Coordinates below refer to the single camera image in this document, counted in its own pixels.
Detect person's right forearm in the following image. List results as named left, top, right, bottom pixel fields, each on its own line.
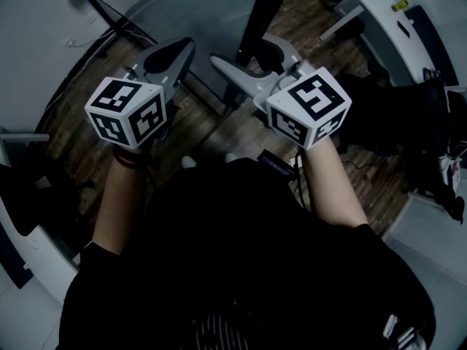
left=301, top=136, right=368, bottom=229

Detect black office chair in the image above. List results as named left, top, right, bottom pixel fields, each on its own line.
left=339, top=73, right=467, bottom=156
left=0, top=162, right=94, bottom=236

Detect red wrist band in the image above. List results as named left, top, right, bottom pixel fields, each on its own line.
left=112, top=147, right=147, bottom=171

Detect light grey desk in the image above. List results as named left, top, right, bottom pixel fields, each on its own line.
left=381, top=191, right=467, bottom=350

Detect black waist device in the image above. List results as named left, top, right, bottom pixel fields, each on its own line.
left=257, top=150, right=297, bottom=176

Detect black cable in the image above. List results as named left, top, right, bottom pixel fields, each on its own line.
left=291, top=151, right=315, bottom=211

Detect white floor cable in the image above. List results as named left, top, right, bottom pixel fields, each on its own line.
left=65, top=26, right=155, bottom=47

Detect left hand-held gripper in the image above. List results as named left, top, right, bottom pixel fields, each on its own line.
left=84, top=36, right=196, bottom=150

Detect person's left forearm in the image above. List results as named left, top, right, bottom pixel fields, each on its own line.
left=90, top=151, right=150, bottom=254

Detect black white striped pouch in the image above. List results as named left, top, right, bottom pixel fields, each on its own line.
left=382, top=314, right=426, bottom=350

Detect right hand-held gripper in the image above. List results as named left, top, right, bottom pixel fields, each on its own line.
left=209, top=34, right=353, bottom=151

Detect white pink packet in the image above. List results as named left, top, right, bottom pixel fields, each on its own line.
left=437, top=153, right=463, bottom=196

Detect black tangled cables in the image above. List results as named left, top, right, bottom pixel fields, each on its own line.
left=412, top=173, right=465, bottom=226

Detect person's black shirt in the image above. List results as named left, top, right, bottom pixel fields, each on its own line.
left=58, top=157, right=437, bottom=350

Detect dark blue desk panel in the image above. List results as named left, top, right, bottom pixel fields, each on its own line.
left=404, top=5, right=460, bottom=87
left=0, top=220, right=34, bottom=289

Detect white curved desk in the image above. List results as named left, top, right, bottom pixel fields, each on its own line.
left=0, top=125, right=83, bottom=306
left=319, top=0, right=460, bottom=87

